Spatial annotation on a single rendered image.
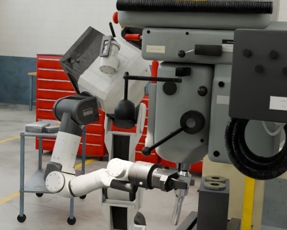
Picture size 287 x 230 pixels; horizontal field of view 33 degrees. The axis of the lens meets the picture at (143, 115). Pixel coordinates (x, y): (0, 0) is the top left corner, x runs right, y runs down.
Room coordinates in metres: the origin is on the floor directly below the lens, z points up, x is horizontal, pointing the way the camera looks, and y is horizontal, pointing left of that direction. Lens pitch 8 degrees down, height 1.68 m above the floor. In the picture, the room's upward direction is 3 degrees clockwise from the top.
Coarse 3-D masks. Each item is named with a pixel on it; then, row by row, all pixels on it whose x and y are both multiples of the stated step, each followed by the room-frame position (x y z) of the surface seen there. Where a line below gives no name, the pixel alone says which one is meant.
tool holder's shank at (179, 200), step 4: (176, 196) 1.57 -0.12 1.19; (180, 196) 1.56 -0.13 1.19; (184, 196) 1.58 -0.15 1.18; (176, 200) 1.57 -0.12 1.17; (180, 200) 1.56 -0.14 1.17; (176, 204) 1.57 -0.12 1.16; (180, 204) 1.57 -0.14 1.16; (176, 208) 1.57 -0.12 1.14; (180, 208) 1.57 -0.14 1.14; (176, 212) 1.57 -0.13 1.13; (180, 212) 1.58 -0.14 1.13; (172, 216) 1.58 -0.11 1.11; (176, 216) 1.57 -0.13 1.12; (172, 220) 1.58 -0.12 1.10; (176, 220) 1.57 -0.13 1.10; (172, 224) 1.58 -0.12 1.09; (176, 224) 1.58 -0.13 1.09
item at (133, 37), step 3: (126, 36) 1.74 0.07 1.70; (129, 36) 1.74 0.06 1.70; (132, 36) 1.74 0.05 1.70; (135, 36) 1.73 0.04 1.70; (138, 36) 1.73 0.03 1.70; (141, 36) 1.73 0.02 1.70; (126, 39) 1.75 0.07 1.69; (129, 39) 1.75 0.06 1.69; (132, 39) 1.74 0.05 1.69; (135, 39) 1.73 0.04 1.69; (138, 39) 1.73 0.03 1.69
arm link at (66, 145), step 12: (60, 132) 1.81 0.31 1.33; (60, 144) 1.79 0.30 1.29; (72, 144) 1.80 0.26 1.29; (60, 156) 1.78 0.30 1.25; (72, 156) 1.80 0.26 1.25; (48, 168) 1.77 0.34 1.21; (60, 168) 1.76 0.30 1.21; (72, 168) 1.80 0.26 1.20; (48, 180) 1.74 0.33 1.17; (60, 180) 1.71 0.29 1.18
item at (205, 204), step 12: (204, 180) 2.04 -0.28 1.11; (216, 180) 2.00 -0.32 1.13; (228, 180) 2.06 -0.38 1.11; (204, 192) 1.89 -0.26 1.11; (216, 192) 1.88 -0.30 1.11; (228, 192) 1.88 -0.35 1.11; (204, 204) 1.89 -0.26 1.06; (216, 204) 1.88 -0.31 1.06; (228, 204) 1.87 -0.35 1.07; (204, 216) 1.89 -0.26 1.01; (216, 216) 1.88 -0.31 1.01; (204, 228) 1.88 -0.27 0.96; (216, 228) 1.88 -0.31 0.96
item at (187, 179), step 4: (180, 176) 1.55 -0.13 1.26; (184, 176) 1.55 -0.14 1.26; (188, 176) 1.55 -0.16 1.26; (180, 180) 1.55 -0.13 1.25; (184, 180) 1.55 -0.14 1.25; (188, 180) 1.55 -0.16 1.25; (188, 184) 1.56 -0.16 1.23; (188, 188) 1.56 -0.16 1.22; (180, 192) 1.55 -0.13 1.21; (184, 192) 1.55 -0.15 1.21
